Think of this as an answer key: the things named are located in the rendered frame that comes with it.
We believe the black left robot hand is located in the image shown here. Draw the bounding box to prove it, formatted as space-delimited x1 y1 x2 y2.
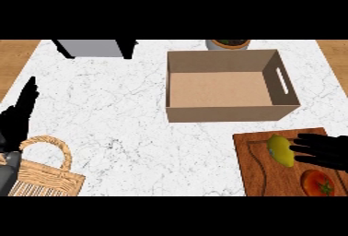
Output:
0 76 41 153

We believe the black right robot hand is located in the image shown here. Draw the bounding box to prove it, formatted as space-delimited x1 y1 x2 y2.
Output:
288 133 348 173

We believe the red tomato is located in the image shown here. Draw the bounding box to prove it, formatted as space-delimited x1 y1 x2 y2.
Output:
299 169 338 197

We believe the brown wooden cutting board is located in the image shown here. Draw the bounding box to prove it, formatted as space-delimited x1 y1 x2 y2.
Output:
232 126 348 197

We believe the cardboard box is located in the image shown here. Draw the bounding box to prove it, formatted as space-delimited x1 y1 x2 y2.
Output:
165 49 302 124

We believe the grey and black appliance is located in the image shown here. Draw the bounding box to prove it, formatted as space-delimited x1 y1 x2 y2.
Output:
50 40 140 60

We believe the wicker basket with handle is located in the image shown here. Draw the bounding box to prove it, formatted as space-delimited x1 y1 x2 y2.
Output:
0 135 87 197

